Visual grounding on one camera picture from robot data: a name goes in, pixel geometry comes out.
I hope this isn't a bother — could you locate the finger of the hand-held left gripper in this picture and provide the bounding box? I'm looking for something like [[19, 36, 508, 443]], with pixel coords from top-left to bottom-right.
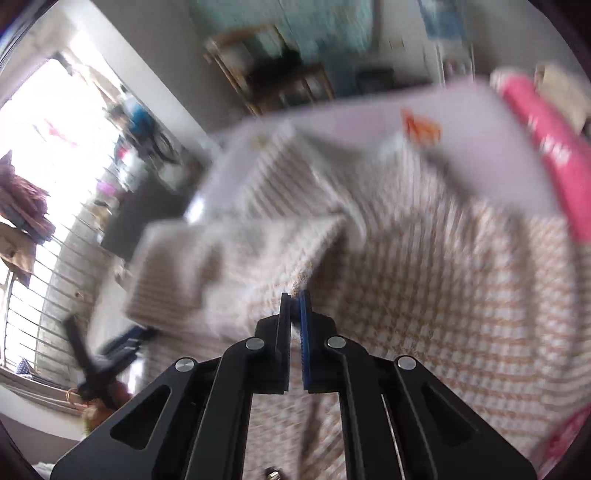
[[62, 316, 100, 377], [104, 325, 155, 358]]

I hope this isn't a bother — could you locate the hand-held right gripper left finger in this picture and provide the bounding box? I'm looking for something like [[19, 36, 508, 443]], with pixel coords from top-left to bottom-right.
[[51, 293, 291, 480]]

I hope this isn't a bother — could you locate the black bag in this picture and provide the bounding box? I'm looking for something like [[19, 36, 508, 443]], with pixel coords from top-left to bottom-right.
[[249, 48, 308, 95]]

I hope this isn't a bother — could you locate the blue bag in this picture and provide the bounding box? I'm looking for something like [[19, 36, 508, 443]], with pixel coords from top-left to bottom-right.
[[129, 105, 155, 136]]

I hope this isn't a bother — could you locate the beige white checked sweater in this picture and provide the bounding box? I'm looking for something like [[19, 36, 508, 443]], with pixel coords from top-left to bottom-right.
[[122, 122, 591, 480]]

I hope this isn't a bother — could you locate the teal floral wall cloth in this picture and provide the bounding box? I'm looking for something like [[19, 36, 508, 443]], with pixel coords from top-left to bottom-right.
[[194, 0, 377, 63]]

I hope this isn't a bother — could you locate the beige clothes pile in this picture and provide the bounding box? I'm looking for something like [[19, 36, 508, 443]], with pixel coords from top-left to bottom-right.
[[534, 64, 589, 132]]

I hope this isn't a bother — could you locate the pink floral bed sheet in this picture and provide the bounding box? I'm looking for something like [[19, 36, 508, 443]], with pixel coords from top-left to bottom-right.
[[492, 67, 591, 243]]

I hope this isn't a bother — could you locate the window railing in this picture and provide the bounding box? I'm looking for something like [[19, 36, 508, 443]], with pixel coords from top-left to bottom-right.
[[0, 152, 123, 384]]

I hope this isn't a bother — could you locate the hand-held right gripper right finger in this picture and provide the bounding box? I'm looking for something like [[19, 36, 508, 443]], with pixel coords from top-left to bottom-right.
[[300, 291, 539, 480]]

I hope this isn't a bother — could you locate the dark cabinet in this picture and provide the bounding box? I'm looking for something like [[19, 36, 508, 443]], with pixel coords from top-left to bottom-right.
[[100, 173, 206, 259]]

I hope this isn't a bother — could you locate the white water dispenser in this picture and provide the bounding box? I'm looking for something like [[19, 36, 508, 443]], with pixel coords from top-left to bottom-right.
[[438, 44, 477, 86]]

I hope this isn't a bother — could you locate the wooden chair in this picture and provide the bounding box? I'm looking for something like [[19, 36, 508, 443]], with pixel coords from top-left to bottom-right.
[[203, 23, 335, 116]]

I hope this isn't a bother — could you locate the beige hanging garment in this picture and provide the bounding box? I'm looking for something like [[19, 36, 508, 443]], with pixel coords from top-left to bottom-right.
[[0, 222, 38, 288]]

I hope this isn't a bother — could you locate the blue water bottle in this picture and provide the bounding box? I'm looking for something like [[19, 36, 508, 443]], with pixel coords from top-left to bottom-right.
[[420, 0, 467, 42]]

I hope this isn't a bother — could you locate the brown plaid hanging garment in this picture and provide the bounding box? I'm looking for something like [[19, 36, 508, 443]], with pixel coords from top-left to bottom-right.
[[0, 151, 57, 245]]

